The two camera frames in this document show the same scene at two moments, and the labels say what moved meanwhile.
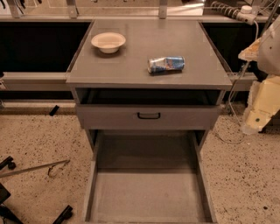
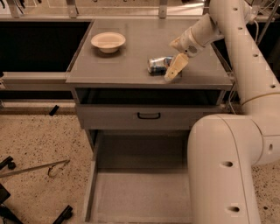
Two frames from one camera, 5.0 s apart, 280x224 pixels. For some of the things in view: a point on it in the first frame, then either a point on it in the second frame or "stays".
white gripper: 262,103 -> 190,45
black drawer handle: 149,117 stays
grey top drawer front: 145,117 stays
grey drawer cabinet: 148,86 stays
